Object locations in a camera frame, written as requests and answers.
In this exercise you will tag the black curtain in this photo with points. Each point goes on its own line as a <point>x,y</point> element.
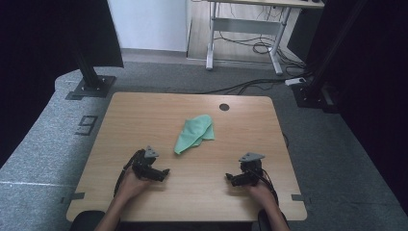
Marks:
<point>378,96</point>
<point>48,48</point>

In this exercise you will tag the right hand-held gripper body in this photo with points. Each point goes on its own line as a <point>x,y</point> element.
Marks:
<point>251,171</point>

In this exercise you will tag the white power strip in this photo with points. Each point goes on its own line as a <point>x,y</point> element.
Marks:
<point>295,81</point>

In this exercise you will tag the green towel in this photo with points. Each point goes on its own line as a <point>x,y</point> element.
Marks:
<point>195,131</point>

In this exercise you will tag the black slanted metal stand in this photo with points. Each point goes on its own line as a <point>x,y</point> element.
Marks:
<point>308,96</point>

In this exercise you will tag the grey tape strip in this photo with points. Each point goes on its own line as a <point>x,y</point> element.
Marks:
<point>75,196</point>
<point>297,197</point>

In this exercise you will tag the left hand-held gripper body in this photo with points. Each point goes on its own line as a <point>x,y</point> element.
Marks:
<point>144,166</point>

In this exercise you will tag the black round table grommet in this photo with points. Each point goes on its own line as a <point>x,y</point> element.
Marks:
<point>224,107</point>

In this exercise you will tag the black box under desk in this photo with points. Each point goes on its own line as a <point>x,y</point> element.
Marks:
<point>301,35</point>

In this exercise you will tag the black stand with base plate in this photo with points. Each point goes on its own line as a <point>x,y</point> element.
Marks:
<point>93,87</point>

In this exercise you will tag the person's left hand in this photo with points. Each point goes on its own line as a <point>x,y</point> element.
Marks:
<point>131,187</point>

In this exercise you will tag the person's right hand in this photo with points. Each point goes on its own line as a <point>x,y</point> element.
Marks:
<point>264,195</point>

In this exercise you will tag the white metal desk frame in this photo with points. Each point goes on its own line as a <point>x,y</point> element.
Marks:
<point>243,26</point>

